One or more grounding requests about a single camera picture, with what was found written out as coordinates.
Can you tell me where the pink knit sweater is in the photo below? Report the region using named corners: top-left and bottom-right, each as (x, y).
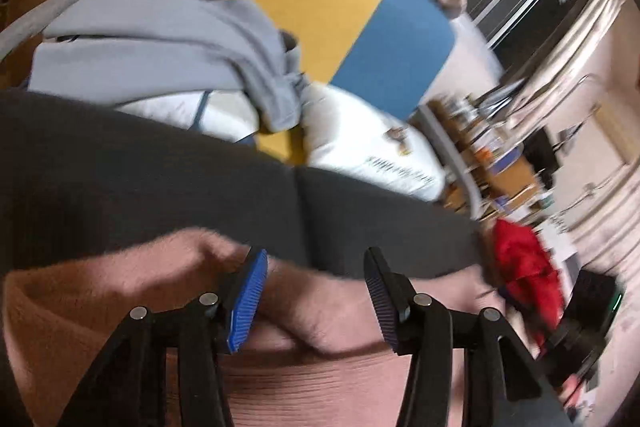
top-left (0, 225), bottom-right (542, 427)

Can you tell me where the red knit sweater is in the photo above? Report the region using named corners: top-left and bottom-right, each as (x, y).
top-left (492, 219), bottom-right (565, 348)

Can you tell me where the wooden desk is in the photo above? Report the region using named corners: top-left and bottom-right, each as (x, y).
top-left (426, 96), bottom-right (541, 222)

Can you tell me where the black monitor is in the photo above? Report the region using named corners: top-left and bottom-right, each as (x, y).
top-left (523, 127), bottom-right (561, 190)

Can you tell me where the white printed pillow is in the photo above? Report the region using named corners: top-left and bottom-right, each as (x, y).
top-left (119, 82), bottom-right (446, 202)

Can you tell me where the black bed cover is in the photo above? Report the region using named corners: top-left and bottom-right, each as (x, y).
top-left (1, 90), bottom-right (483, 279)

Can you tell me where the light blue garment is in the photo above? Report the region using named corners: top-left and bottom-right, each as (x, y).
top-left (1, 0), bottom-right (308, 133)

